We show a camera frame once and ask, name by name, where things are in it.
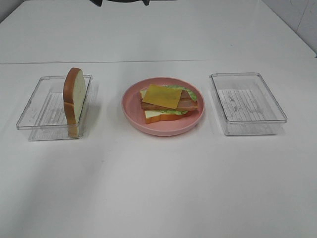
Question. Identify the right clear plastic container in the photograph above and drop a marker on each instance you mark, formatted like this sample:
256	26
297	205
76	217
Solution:
245	104

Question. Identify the wavy bacon strip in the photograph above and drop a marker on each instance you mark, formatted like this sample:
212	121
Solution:
148	106

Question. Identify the yellow cheese slice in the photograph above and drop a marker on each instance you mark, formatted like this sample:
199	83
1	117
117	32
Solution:
162	96

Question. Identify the left clear plastic container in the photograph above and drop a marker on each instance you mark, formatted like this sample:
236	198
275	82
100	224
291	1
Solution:
43	117

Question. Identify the pink round plate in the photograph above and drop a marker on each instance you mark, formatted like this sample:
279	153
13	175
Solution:
131	107

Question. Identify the green lettuce leaf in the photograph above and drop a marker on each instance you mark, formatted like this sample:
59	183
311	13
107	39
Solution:
190	93

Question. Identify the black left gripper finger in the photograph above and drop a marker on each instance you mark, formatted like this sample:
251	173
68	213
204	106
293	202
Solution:
146	2
97	2

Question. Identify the clear plastic container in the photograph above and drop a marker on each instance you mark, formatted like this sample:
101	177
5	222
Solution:
43	117
245	104

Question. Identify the bread slice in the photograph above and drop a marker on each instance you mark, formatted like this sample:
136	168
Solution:
152	116
74	91

